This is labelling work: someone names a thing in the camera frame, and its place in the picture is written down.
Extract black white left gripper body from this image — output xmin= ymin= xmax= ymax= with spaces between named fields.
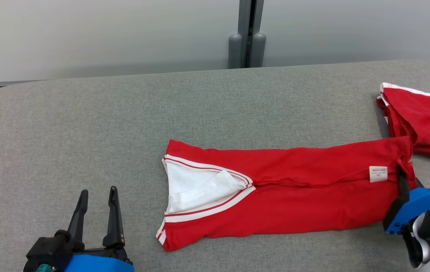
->
xmin=84 ymin=247 xmax=134 ymax=264

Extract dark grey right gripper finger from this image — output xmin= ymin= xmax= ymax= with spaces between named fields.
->
xmin=383 ymin=166 xmax=412 ymax=228

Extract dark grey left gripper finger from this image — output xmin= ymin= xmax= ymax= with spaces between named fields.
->
xmin=67 ymin=189 xmax=89 ymax=252
xmin=102 ymin=185 xmax=125 ymax=249

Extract red shorts with white stripe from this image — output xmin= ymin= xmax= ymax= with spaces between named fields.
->
xmin=376 ymin=82 xmax=430 ymax=168

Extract red and white shirt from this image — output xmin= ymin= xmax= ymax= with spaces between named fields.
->
xmin=155 ymin=135 xmax=418 ymax=252

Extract grey cylindrical partition foot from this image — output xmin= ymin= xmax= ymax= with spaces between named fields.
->
xmin=251 ymin=32 xmax=267 ymax=68
xmin=228 ymin=33 xmax=243 ymax=69

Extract blue right camera mount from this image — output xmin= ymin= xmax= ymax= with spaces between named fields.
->
xmin=384 ymin=187 xmax=430 ymax=235

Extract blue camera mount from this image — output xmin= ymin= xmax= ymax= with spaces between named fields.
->
xmin=64 ymin=254 xmax=135 ymax=272
xmin=384 ymin=187 xmax=430 ymax=235

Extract blue left camera mount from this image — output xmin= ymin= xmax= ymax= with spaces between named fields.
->
xmin=64 ymin=254 xmax=135 ymax=272

